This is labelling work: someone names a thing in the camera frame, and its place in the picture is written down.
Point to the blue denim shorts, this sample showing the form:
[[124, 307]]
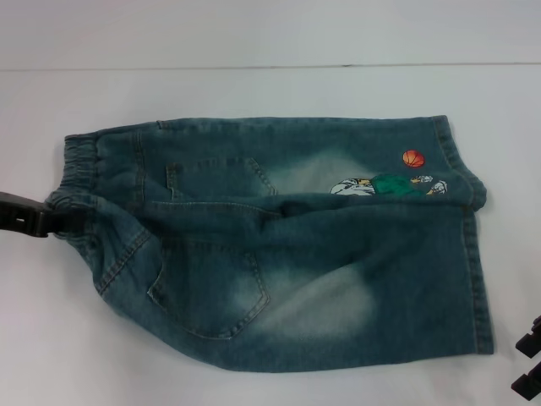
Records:
[[296, 254]]

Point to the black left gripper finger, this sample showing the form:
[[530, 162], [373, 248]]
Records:
[[67, 222]]

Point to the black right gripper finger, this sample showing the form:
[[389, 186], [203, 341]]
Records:
[[528, 380], [531, 335]]

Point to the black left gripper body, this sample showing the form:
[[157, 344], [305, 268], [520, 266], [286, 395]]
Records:
[[23, 213]]

